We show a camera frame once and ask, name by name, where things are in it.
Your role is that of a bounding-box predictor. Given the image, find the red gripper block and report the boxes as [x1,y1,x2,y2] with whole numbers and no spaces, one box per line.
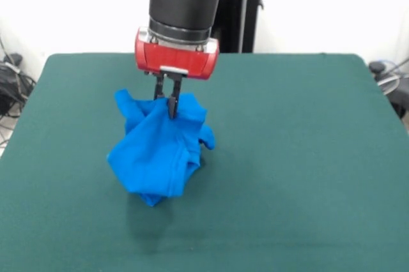
[134,26,220,119]

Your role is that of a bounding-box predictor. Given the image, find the blue laundry item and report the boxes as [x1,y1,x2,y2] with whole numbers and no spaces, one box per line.
[105,88,217,208]

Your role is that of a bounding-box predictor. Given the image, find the dark green table cloth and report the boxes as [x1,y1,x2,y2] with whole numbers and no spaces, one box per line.
[0,53,409,272]

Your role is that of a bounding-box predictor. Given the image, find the black equipment case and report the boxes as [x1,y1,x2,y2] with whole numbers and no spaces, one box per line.
[388,75,409,119]

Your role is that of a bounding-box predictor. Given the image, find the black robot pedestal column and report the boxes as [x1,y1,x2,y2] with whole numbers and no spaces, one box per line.
[210,0,277,54]

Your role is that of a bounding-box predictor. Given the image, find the black floor cable tangle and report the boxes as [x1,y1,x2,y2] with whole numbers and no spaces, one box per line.
[0,34,38,150]

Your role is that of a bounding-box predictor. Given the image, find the grey and blue cables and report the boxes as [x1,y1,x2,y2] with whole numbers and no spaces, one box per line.
[372,57,409,78]

